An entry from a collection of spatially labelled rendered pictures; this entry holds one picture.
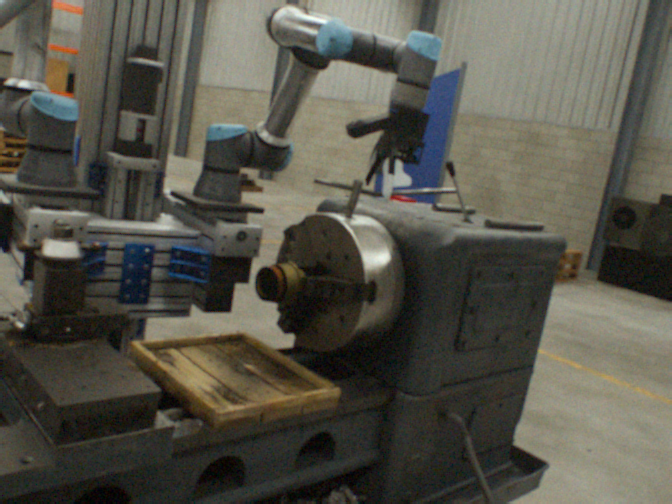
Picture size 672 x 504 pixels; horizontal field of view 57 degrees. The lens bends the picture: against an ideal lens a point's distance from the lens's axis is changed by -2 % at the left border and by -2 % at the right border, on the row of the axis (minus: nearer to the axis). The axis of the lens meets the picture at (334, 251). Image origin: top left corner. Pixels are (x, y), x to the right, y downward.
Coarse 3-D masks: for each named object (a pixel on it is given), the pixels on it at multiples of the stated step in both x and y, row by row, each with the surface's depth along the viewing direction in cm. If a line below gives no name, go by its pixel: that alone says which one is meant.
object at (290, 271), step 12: (276, 264) 134; (288, 264) 135; (264, 276) 136; (276, 276) 130; (288, 276) 132; (300, 276) 133; (264, 288) 136; (276, 288) 130; (288, 288) 131; (300, 288) 133; (264, 300) 132; (276, 300) 133; (288, 300) 134
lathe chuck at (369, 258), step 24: (312, 216) 143; (336, 216) 138; (312, 240) 143; (336, 240) 137; (360, 240) 134; (336, 264) 137; (360, 264) 132; (384, 264) 135; (384, 288) 134; (312, 312) 143; (336, 312) 137; (360, 312) 132; (384, 312) 136; (312, 336) 143; (336, 336) 137
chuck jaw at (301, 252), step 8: (296, 224) 143; (304, 224) 145; (288, 232) 143; (296, 232) 142; (304, 232) 144; (288, 240) 143; (296, 240) 141; (304, 240) 142; (288, 248) 140; (296, 248) 140; (304, 248) 141; (312, 248) 143; (288, 256) 137; (296, 256) 139; (304, 256) 140; (312, 256) 142; (296, 264) 138; (304, 264) 139; (312, 264) 141; (320, 264) 143; (304, 272) 143; (312, 272) 146
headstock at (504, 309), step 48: (432, 240) 138; (480, 240) 144; (528, 240) 159; (432, 288) 138; (480, 288) 150; (528, 288) 165; (384, 336) 148; (432, 336) 140; (480, 336) 155; (528, 336) 171; (432, 384) 144
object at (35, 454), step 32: (0, 384) 104; (32, 416) 92; (160, 416) 99; (0, 448) 86; (32, 448) 88; (64, 448) 86; (96, 448) 89; (128, 448) 93; (160, 448) 96; (0, 480) 81; (32, 480) 84; (64, 480) 87
